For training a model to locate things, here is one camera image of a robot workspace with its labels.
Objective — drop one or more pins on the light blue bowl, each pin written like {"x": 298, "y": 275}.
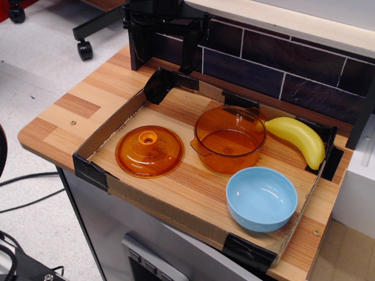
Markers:
{"x": 261, "y": 199}

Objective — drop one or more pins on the black equipment bottom left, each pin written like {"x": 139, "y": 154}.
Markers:
{"x": 17, "y": 265}

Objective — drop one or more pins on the black caster wheel top left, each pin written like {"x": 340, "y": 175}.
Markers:
{"x": 16, "y": 12}

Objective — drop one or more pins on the yellow plastic banana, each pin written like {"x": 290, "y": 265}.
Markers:
{"x": 300, "y": 135}

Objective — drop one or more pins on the taped cardboard fence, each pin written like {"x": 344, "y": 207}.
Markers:
{"x": 191, "y": 197}

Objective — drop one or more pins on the orange transparent pot lid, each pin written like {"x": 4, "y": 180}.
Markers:
{"x": 149, "y": 151}

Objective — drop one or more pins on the black office chair base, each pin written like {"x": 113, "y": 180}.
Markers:
{"x": 92, "y": 26}

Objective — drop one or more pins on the black vertical post right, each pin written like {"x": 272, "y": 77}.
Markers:
{"x": 362, "y": 118}

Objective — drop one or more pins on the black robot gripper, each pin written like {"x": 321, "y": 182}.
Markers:
{"x": 143, "y": 18}

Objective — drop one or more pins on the orange transparent pot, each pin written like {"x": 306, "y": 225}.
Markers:
{"x": 229, "y": 138}

